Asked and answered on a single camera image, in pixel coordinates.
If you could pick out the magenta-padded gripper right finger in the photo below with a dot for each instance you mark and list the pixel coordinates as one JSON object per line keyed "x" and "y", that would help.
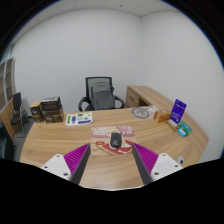
{"x": 147, "y": 159}

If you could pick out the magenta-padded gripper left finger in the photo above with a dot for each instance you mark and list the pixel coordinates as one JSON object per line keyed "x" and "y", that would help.
{"x": 76, "y": 159}

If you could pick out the black computer mouse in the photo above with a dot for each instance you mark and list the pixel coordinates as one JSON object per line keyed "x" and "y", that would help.
{"x": 115, "y": 140}

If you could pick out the pink and red mouse pad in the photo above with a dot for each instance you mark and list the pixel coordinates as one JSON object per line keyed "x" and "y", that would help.
{"x": 100, "y": 136}

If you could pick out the white printed sticker sheet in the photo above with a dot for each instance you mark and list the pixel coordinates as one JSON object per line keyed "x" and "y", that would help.
{"x": 79, "y": 119}

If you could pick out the small orange box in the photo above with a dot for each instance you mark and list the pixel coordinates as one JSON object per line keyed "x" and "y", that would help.
{"x": 162, "y": 116}

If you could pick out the green and blue packet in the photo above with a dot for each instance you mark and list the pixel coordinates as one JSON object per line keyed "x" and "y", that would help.
{"x": 184, "y": 128}

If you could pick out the wide brown carton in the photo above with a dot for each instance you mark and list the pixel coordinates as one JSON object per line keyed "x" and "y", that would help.
{"x": 53, "y": 116}

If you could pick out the purple card in wooden stand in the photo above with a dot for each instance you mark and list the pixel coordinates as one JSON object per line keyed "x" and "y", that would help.
{"x": 178, "y": 110}

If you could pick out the black mesh office chair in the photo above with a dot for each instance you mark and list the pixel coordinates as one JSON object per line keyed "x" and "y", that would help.
{"x": 87, "y": 100}

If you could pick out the black carton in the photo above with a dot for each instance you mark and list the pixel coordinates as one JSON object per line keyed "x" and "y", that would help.
{"x": 50, "y": 103}

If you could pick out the wooden side desk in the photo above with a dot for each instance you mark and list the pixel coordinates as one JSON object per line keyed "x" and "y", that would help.
{"x": 146, "y": 95}

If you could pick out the grey backpack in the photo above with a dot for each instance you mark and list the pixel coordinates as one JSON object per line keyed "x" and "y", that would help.
{"x": 102, "y": 96}

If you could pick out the black leather sofa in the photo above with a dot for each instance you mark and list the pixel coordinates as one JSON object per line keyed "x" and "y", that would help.
{"x": 5, "y": 143}

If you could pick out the black visitor chair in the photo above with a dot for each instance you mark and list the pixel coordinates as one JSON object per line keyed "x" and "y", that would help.
{"x": 17, "y": 101}

